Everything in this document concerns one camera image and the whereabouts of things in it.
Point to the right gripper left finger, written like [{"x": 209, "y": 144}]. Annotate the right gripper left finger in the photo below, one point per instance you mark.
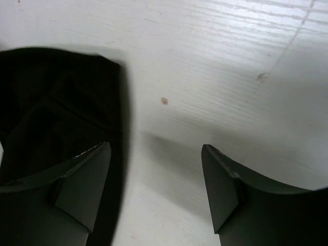
[{"x": 57, "y": 206}]

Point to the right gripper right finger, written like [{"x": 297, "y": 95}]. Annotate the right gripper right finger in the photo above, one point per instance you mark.
[{"x": 248, "y": 208}]

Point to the black skirt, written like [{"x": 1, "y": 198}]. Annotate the black skirt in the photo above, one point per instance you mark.
[{"x": 57, "y": 104}]

